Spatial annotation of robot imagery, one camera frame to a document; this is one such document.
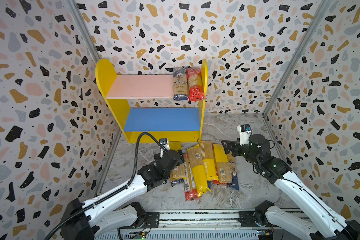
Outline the yellow top spaghetti bag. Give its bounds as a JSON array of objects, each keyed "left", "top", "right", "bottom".
[{"left": 169, "top": 142, "right": 187, "bottom": 181}]

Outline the dark blue spaghetti bag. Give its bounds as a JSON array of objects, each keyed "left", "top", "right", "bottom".
[{"left": 170, "top": 177, "right": 184, "bottom": 187}]

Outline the red label spaghetti bag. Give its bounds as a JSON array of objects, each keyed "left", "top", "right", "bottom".
[{"left": 183, "top": 153, "right": 198, "bottom": 202}]

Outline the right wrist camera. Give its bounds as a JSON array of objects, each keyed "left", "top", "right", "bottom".
[{"left": 238, "top": 124, "right": 252, "bottom": 146}]

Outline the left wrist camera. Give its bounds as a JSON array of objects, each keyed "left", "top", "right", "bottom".
[{"left": 159, "top": 138, "right": 170, "bottom": 151}]

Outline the yellow spaghetti bag right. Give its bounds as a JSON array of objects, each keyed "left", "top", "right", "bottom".
[{"left": 213, "top": 144, "right": 232, "bottom": 184}]

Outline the red bag underneath pile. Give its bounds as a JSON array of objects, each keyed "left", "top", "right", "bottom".
[{"left": 212, "top": 181, "right": 227, "bottom": 186}]

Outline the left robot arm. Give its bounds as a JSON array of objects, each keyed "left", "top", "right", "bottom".
[{"left": 58, "top": 150, "right": 184, "bottom": 240}]

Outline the black corrugated cable conduit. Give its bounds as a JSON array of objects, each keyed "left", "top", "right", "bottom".
[{"left": 43, "top": 131, "right": 164, "bottom": 240}]

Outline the blue white spaghetti bag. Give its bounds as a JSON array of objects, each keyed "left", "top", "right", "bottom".
[{"left": 173, "top": 67, "right": 189, "bottom": 101}]

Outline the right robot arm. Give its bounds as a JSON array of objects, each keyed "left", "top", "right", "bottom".
[{"left": 222, "top": 134, "right": 360, "bottom": 240}]

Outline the metal base rail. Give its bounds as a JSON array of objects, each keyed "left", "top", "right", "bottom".
[{"left": 96, "top": 209, "right": 318, "bottom": 240}]

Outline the navy spaghetti bag far right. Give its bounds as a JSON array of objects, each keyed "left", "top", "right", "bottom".
[{"left": 227, "top": 154, "right": 239, "bottom": 191}]

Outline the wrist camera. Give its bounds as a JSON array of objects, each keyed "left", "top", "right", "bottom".
[
  {"left": 238, "top": 124, "right": 252, "bottom": 146},
  {"left": 159, "top": 138, "right": 170, "bottom": 151}
]

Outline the yellow shelf unit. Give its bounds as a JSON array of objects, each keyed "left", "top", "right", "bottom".
[{"left": 96, "top": 59, "right": 206, "bottom": 143}]

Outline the yellow spaghetti bag with text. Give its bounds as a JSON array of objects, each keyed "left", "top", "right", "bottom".
[{"left": 199, "top": 141, "right": 219, "bottom": 181}]

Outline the long yellow spaghetti bag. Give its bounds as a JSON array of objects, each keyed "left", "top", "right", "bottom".
[{"left": 187, "top": 145, "right": 210, "bottom": 198}]

